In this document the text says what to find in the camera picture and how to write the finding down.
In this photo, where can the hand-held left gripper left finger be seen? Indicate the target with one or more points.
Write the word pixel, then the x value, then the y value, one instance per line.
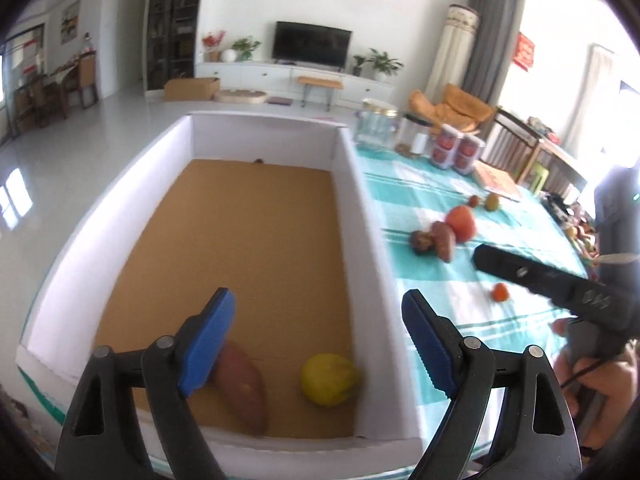
pixel 207 342

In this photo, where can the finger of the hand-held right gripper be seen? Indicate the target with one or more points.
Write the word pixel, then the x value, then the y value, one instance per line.
pixel 515 270

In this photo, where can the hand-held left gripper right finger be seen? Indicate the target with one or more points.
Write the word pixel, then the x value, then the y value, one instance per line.
pixel 430 345

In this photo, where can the small orange mandarin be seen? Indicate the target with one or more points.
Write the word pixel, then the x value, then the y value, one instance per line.
pixel 500 291

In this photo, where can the red apple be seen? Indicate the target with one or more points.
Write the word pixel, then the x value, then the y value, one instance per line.
pixel 461 222

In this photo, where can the yellow green pear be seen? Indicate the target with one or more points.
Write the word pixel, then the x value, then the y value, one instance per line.
pixel 492 201

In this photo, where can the plump purple sweet potato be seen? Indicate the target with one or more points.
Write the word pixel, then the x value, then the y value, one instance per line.
pixel 444 242

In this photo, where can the dark brown dried mushroom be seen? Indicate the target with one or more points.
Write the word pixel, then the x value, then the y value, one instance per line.
pixel 473 201

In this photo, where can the dark brown fruit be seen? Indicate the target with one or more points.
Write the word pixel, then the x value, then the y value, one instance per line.
pixel 421 242

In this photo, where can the white cardboard box brown bottom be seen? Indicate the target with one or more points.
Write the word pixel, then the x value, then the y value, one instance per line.
pixel 250 235

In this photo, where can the person's right hand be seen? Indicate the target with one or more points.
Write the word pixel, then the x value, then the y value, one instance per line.
pixel 620 395

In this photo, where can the long purple sweet potato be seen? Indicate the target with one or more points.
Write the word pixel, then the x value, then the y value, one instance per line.
pixel 242 390

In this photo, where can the green plastic stool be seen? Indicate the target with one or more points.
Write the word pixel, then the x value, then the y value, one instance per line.
pixel 539 177

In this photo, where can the orange book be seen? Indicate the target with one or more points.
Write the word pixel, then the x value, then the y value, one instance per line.
pixel 497 180

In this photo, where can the yellow green citrus fruit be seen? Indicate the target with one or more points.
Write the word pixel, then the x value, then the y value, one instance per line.
pixel 327 380

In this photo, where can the red white can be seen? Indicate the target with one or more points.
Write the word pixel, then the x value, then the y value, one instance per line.
pixel 445 150
pixel 468 156

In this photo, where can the teal white checked tablecloth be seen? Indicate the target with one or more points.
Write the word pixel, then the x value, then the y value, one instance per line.
pixel 425 185

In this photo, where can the white sheer curtain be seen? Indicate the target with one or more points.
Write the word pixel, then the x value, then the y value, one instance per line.
pixel 595 95

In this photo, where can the wooden slatted chair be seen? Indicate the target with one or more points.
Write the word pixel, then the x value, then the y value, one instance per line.
pixel 510 140

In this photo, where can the clear jar black lid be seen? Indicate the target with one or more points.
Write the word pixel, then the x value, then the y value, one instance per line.
pixel 415 137

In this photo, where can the orange cushion lounge chair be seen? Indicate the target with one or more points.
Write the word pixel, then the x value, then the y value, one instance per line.
pixel 450 107

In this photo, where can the red window decoration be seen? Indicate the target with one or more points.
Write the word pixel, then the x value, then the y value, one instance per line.
pixel 525 50

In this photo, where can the glass jar gold lid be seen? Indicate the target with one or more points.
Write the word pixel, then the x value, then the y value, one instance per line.
pixel 377 127

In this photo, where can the grey curtain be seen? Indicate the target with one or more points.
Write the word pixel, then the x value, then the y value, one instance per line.
pixel 492 35

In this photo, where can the covered standing air conditioner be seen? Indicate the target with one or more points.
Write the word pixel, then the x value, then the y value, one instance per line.
pixel 452 55

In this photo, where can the large plant white pot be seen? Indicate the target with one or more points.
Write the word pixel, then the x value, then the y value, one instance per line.
pixel 384 64

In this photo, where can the beige oval pet bed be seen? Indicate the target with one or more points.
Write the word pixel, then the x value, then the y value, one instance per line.
pixel 241 97

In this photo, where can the purple flat scale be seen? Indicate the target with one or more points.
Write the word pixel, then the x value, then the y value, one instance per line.
pixel 279 101

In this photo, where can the brown cardboard carton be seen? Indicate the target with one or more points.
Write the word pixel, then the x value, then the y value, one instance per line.
pixel 190 90

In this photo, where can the small plant dark pot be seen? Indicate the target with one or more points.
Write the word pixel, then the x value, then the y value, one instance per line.
pixel 358 65

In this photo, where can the wooden bench metal legs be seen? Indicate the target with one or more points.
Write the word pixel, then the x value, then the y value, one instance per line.
pixel 320 82

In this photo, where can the white television cabinet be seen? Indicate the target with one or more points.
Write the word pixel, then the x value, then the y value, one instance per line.
pixel 250 75

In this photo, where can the white round vase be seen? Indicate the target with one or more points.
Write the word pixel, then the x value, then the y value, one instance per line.
pixel 228 55

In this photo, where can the wooden dining chair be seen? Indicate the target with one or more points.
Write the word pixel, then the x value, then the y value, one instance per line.
pixel 87 77
pixel 30 105

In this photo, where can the wooden dining table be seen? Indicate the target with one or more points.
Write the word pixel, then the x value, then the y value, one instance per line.
pixel 57 87

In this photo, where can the green leafy potted plant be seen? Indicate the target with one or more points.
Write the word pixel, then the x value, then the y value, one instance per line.
pixel 246 47

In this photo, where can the red flower vase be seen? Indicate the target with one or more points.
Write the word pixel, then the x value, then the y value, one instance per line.
pixel 213 42

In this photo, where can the black flat television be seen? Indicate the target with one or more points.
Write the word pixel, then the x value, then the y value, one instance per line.
pixel 312 45

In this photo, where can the dark glass display cabinet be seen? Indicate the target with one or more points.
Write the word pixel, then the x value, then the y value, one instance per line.
pixel 172 25

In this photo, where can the sliding glass door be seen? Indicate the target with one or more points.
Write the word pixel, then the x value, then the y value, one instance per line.
pixel 22 60

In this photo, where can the framed wall painting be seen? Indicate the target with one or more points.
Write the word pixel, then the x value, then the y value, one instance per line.
pixel 70 21

